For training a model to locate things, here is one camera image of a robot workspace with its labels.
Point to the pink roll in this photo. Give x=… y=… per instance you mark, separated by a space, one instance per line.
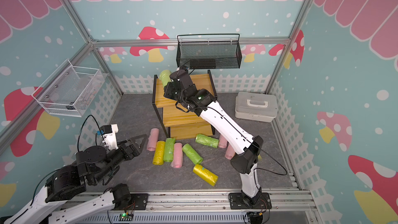
x=223 y=143
x=153 y=139
x=230 y=152
x=177 y=156

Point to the green circuit board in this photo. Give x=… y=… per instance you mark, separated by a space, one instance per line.
x=125 y=217

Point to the yellow roll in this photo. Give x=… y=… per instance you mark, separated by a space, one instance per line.
x=159 y=153
x=205 y=174

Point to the black wire mesh basket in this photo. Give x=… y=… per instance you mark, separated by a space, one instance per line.
x=209 y=51

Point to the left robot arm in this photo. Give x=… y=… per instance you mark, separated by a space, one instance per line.
x=92 y=166

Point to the white plastic storage box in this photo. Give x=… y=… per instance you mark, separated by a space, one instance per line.
x=256 y=107

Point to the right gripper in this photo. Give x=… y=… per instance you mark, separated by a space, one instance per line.
x=168 y=90

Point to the white wire mesh basket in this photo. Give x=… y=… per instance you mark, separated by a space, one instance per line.
x=69 y=85

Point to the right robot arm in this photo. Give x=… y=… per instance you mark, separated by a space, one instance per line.
x=247 y=147

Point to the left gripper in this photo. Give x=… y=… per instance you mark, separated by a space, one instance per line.
x=126 y=149

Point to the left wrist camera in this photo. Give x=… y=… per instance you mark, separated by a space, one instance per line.
x=108 y=134

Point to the black object in white basket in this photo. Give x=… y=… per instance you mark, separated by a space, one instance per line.
x=70 y=107

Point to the green roll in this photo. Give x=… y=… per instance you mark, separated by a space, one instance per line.
x=192 y=154
x=164 y=77
x=207 y=141
x=169 y=150

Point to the yellow roll front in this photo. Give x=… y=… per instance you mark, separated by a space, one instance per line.
x=205 y=174

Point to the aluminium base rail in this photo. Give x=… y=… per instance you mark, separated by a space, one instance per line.
x=214 y=206

